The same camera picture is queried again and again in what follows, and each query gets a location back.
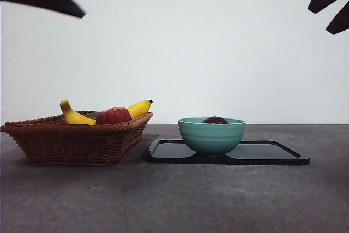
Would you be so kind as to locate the dark purple plum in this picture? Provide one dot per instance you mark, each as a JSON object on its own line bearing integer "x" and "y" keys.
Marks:
{"x": 215, "y": 120}

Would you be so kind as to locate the teal ribbed bowl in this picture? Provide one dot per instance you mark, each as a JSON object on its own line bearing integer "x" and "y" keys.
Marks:
{"x": 211, "y": 138}

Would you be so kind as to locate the yellow banana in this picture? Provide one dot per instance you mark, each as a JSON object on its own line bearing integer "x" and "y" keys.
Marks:
{"x": 73, "y": 118}

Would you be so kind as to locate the green fruit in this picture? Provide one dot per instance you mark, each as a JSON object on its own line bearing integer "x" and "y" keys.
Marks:
{"x": 91, "y": 115}

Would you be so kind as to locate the red apple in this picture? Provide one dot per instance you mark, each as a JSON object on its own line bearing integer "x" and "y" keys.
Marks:
{"x": 113, "y": 115}

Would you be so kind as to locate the black rectangular tray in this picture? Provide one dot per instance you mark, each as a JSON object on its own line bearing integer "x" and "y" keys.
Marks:
{"x": 267, "y": 154}

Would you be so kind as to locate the brown wicker basket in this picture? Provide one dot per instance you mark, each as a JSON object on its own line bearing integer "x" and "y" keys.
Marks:
{"x": 73, "y": 145}

